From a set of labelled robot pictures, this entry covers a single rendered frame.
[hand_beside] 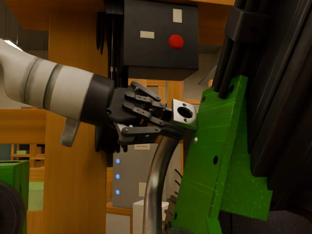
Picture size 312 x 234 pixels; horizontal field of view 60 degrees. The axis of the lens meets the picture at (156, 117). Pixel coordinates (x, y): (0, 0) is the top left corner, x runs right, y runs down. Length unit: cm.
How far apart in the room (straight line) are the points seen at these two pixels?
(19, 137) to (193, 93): 1006
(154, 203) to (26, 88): 26
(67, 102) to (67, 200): 33
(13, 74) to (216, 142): 28
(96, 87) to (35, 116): 40
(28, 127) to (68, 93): 39
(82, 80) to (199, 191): 22
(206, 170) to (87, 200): 39
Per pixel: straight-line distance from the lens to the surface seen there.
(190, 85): 1072
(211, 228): 31
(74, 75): 40
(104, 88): 39
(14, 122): 77
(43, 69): 40
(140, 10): 63
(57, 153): 66
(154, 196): 46
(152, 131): 38
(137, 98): 42
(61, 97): 39
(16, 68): 41
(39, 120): 76
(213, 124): 36
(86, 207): 68
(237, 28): 31
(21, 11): 76
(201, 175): 36
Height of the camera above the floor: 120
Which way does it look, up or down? 5 degrees up
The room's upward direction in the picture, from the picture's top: straight up
